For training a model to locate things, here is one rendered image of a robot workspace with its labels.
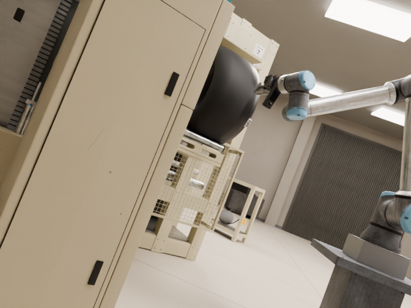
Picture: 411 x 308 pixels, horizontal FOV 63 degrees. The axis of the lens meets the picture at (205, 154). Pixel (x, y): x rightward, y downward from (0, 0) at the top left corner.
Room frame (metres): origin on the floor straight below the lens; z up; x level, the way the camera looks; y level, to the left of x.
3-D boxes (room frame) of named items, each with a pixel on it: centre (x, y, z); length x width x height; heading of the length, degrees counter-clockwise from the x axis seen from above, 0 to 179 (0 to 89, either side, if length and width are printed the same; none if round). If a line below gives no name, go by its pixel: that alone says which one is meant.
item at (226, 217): (4.84, -0.65, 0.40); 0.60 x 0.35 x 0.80; 53
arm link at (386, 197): (1.68, -0.98, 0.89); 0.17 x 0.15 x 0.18; 177
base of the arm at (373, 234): (1.70, -0.98, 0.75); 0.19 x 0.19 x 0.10
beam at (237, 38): (2.42, 0.18, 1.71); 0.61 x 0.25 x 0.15; 120
